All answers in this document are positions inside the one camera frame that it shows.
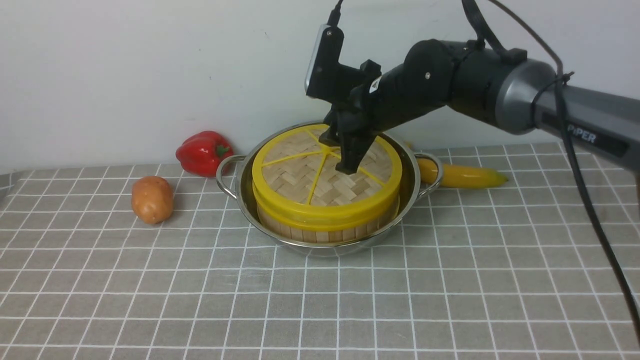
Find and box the red bell pepper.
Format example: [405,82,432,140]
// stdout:
[174,130,234,178]

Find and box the yellow bamboo steamer basket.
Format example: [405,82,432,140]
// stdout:
[256,198,400,245]

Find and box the yellow banana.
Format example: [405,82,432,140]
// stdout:
[416,157,509,189]

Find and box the grey checkered tablecloth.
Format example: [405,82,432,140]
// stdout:
[0,143,639,360]

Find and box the brown potato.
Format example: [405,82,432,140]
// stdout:
[131,176,174,225]

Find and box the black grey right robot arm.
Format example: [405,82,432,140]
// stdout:
[305,39,639,174]

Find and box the stainless steel pot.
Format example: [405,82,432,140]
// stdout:
[215,121,445,257]

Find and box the black right camera cable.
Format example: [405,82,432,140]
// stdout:
[327,0,640,346]

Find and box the yellow bamboo steamer lid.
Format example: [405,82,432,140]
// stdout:
[251,123,403,231]

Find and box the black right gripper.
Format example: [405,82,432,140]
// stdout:
[320,60,451,175]

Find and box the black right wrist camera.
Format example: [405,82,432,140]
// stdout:
[304,23,366,104]

